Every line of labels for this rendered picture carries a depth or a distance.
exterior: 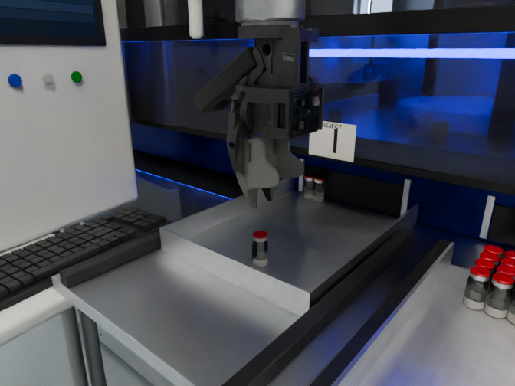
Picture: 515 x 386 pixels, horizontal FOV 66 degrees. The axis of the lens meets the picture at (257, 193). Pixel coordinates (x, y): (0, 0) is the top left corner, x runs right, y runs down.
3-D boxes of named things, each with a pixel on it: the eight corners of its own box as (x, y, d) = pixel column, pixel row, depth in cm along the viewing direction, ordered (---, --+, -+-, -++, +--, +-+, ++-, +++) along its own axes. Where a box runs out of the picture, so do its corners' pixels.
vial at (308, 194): (306, 194, 81) (308, 173, 79) (316, 197, 79) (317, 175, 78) (301, 197, 79) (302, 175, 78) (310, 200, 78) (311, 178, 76)
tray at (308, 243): (292, 191, 84) (292, 175, 82) (416, 223, 68) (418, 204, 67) (161, 249, 59) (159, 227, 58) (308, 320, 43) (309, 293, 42)
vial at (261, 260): (258, 257, 56) (259, 230, 55) (270, 263, 55) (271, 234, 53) (248, 263, 55) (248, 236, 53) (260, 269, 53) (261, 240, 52)
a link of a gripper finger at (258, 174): (269, 221, 45) (274, 142, 43) (231, 209, 49) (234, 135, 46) (284, 216, 48) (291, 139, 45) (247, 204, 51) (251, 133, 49)
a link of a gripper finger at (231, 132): (234, 175, 46) (238, 97, 43) (224, 172, 47) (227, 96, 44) (260, 170, 49) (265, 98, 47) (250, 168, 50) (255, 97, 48)
